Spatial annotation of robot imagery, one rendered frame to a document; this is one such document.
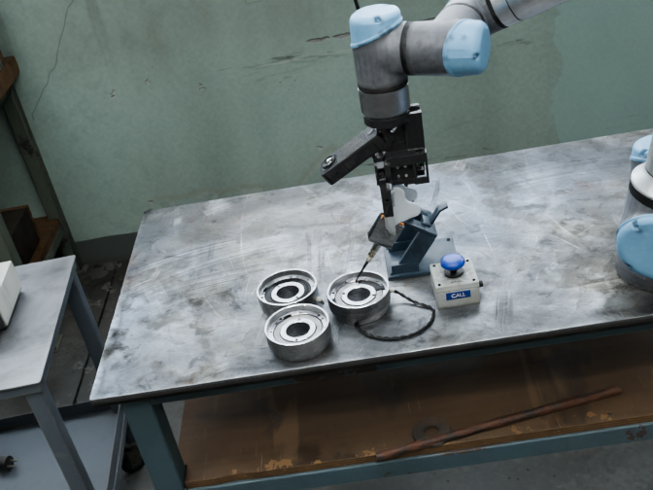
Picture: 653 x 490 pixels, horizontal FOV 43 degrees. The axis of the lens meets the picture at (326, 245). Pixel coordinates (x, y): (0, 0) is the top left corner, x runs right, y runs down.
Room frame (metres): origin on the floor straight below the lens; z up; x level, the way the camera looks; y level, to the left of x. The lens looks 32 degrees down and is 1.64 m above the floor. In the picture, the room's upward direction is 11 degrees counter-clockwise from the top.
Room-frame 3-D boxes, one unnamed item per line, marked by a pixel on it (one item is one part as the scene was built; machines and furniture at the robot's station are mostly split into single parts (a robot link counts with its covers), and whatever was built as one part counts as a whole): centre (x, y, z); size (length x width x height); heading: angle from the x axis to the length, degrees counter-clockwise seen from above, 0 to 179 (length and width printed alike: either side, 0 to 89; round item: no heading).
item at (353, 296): (1.11, -0.04, 0.82); 0.10 x 0.10 x 0.04
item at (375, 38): (1.14, -0.13, 1.23); 0.09 x 0.08 x 0.11; 61
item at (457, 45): (1.11, -0.22, 1.23); 0.11 x 0.11 x 0.08; 61
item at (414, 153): (1.14, -0.13, 1.07); 0.09 x 0.08 x 0.12; 86
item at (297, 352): (1.05, 0.07, 0.82); 0.10 x 0.10 x 0.04
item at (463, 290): (1.10, -0.20, 0.82); 0.08 x 0.07 x 0.05; 87
